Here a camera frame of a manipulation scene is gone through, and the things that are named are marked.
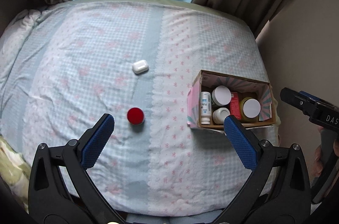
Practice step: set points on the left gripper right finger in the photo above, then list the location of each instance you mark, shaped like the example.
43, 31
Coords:
278, 188

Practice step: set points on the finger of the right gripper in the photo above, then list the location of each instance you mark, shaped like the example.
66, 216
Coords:
293, 98
309, 96

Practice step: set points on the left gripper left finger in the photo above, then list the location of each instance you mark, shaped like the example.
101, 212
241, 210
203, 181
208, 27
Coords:
60, 189

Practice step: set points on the red rectangular box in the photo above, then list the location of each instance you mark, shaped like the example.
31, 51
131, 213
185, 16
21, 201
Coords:
234, 106

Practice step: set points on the white lid small jar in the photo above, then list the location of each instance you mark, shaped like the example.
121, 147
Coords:
219, 115

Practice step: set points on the small white green bottle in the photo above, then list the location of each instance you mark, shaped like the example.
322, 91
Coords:
205, 108

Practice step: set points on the red lid round tin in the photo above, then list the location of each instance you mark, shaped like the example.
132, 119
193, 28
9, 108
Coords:
135, 116

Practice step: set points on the white earbuds case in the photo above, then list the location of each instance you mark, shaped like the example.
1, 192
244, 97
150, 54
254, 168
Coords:
140, 67

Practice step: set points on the person right hand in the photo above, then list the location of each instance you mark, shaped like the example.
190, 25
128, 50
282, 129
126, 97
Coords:
317, 165

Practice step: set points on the open cardboard box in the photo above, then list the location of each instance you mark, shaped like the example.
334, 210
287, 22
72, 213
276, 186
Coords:
209, 80

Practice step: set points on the checkered floral bed cover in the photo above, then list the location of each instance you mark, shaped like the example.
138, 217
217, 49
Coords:
63, 67

